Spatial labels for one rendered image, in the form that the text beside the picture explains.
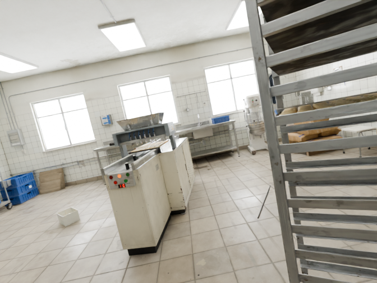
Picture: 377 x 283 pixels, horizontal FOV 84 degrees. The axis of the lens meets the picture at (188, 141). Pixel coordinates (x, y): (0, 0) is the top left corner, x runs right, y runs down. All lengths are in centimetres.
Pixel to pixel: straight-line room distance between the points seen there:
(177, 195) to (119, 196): 85
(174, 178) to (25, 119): 510
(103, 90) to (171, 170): 390
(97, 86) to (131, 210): 445
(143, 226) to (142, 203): 22
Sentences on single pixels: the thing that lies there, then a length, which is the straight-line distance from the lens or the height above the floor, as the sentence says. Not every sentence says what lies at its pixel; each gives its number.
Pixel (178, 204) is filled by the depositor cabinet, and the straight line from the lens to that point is 272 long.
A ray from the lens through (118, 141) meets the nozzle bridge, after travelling 274.
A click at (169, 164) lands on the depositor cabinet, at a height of 68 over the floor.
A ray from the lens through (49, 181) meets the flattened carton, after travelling 660.
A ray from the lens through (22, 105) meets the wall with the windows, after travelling 696.
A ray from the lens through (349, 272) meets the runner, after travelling 142.
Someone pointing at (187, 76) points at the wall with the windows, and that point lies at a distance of 574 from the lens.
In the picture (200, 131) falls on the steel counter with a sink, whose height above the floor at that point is 79.
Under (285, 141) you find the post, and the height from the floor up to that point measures 99.
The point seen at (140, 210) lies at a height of 45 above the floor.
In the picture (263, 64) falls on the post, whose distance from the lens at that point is 67.
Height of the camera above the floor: 121
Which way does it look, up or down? 7 degrees down
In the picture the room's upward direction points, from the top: 12 degrees counter-clockwise
